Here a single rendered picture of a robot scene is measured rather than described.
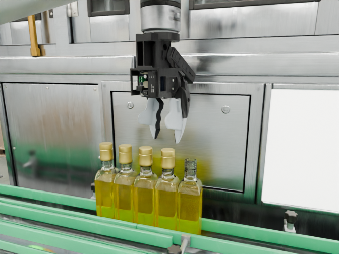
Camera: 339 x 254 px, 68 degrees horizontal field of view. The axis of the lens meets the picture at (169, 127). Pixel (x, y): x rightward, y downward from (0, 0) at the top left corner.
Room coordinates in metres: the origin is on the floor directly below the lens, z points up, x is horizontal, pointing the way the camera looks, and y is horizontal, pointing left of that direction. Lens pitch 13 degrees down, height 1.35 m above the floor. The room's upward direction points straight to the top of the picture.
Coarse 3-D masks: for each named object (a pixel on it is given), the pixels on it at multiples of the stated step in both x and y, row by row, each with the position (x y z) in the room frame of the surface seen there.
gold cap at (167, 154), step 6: (162, 150) 0.58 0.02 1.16; (168, 150) 0.58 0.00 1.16; (174, 150) 0.58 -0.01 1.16; (162, 156) 0.58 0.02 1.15; (168, 156) 0.57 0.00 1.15; (174, 156) 0.58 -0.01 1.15; (162, 162) 0.57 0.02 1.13; (168, 162) 0.57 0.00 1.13; (174, 162) 0.58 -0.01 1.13; (168, 168) 0.57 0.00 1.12
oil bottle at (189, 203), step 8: (184, 184) 0.55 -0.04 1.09; (192, 184) 0.55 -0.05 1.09; (200, 184) 0.56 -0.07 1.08; (184, 192) 0.54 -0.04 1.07; (192, 192) 0.54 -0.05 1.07; (200, 192) 0.55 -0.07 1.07; (184, 200) 0.54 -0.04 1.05; (192, 200) 0.54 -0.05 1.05; (200, 200) 0.55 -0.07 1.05; (184, 208) 0.54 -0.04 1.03; (192, 208) 0.54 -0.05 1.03; (200, 208) 0.55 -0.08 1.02; (184, 216) 0.54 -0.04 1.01; (192, 216) 0.54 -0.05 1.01; (200, 216) 0.56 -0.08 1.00; (184, 224) 0.54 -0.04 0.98; (192, 224) 0.54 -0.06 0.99; (200, 224) 0.56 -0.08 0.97; (192, 232) 0.54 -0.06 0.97; (200, 232) 0.57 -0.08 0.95
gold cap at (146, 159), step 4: (140, 148) 0.59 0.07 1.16; (144, 148) 0.59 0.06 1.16; (148, 148) 0.59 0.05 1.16; (140, 152) 0.59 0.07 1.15; (144, 152) 0.58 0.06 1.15; (148, 152) 0.59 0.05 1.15; (140, 156) 0.59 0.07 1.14; (144, 156) 0.58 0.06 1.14; (148, 156) 0.59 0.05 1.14; (140, 160) 0.59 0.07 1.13; (144, 160) 0.58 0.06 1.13; (148, 160) 0.59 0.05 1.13; (152, 160) 0.60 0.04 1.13; (140, 164) 0.59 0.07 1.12; (144, 164) 0.58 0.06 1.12; (148, 164) 0.59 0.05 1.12; (152, 164) 0.60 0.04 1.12
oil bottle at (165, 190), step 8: (160, 176) 0.59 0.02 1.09; (176, 176) 0.59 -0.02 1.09; (160, 184) 0.56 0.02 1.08; (168, 184) 0.56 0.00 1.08; (176, 184) 0.56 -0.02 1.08; (160, 192) 0.56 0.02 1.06; (168, 192) 0.56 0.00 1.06; (176, 192) 0.56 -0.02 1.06; (160, 200) 0.56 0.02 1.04; (168, 200) 0.56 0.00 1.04; (176, 200) 0.56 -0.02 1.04; (160, 208) 0.56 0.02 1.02; (168, 208) 0.56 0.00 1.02; (176, 208) 0.56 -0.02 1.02; (160, 216) 0.56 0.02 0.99; (168, 216) 0.56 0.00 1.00; (176, 216) 0.56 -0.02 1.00; (160, 224) 0.56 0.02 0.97; (168, 224) 0.56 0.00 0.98; (176, 224) 0.56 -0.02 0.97
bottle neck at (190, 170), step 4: (188, 160) 0.58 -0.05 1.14; (192, 160) 0.58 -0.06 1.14; (196, 160) 0.57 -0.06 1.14; (188, 164) 0.56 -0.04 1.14; (192, 164) 0.55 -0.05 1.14; (196, 164) 0.56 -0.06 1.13; (188, 168) 0.55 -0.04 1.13; (192, 168) 0.55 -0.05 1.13; (196, 168) 0.56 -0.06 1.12; (188, 172) 0.55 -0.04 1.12; (192, 172) 0.55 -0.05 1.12; (188, 176) 0.55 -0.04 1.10; (192, 176) 0.55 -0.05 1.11; (188, 180) 0.55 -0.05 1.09; (192, 180) 0.55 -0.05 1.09
